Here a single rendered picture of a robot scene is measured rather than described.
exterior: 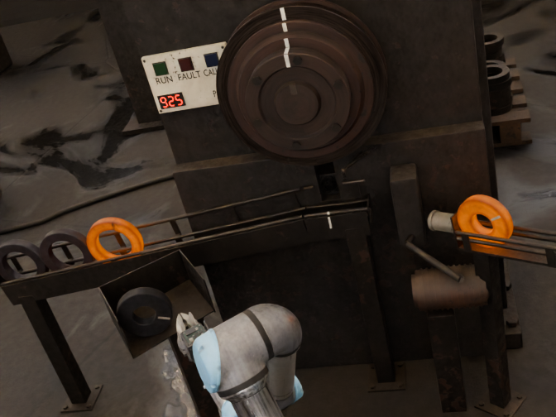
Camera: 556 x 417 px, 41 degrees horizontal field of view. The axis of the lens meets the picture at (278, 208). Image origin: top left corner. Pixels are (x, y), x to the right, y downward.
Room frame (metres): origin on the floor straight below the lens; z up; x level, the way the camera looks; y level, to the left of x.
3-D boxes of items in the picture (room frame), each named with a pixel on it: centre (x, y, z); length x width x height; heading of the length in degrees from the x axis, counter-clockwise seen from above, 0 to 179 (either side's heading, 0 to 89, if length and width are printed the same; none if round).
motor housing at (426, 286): (1.73, -0.43, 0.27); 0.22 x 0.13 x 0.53; 75
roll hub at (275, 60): (1.85, -0.12, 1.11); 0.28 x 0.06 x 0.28; 75
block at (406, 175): (1.90, -0.38, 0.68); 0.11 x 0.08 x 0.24; 165
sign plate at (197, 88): (2.14, 0.15, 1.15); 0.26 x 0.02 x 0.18; 75
